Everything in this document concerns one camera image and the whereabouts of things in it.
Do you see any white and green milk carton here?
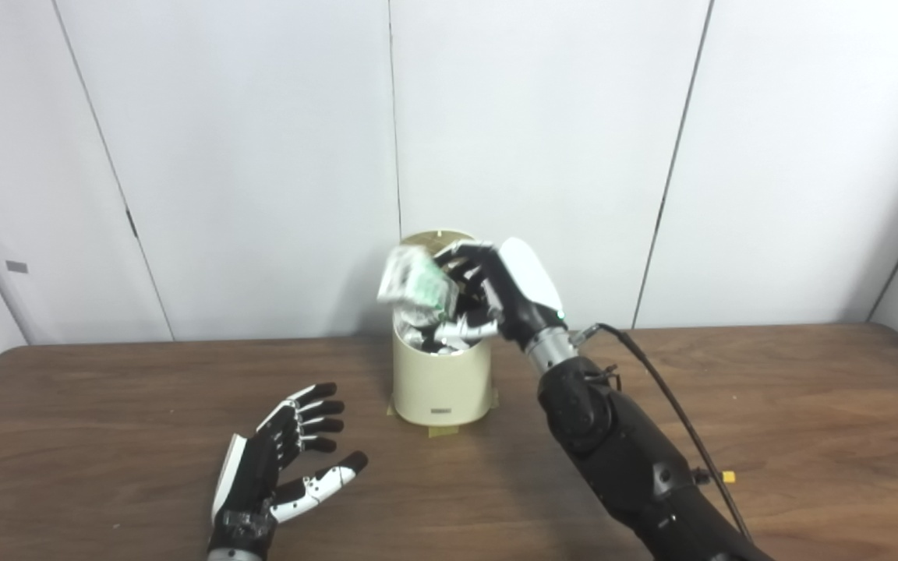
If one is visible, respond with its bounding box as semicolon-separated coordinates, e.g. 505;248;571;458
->
377;246;454;322

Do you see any white and black right hand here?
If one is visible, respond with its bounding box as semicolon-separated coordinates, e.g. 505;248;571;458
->
410;238;567;355

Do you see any cream-colored round bin lid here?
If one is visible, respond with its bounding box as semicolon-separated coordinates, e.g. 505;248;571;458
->
400;230;477;262

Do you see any white and black left hand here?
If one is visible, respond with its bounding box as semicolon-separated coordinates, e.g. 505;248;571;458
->
210;382;369;554

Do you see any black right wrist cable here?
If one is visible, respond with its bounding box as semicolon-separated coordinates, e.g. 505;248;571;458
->
570;323;754;542

